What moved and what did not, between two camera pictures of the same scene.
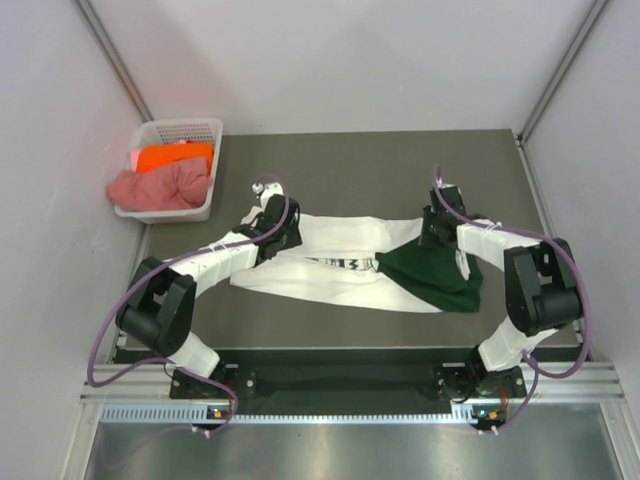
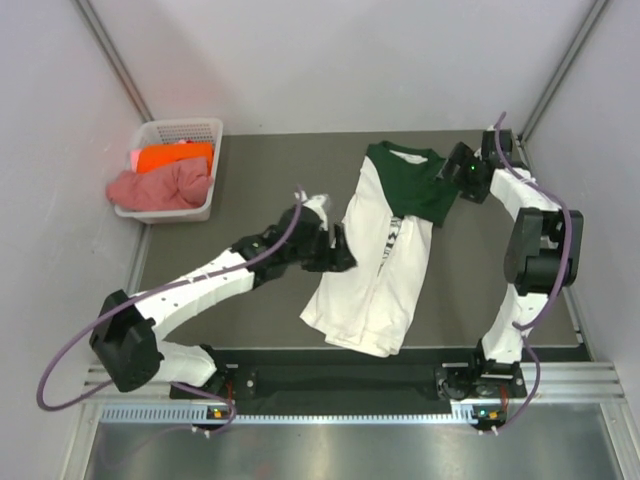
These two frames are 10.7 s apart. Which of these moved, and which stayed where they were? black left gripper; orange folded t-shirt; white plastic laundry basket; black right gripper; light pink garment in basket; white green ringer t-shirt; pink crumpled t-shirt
Moved: black left gripper; white green ringer t-shirt; black right gripper
Stayed: white plastic laundry basket; pink crumpled t-shirt; orange folded t-shirt; light pink garment in basket
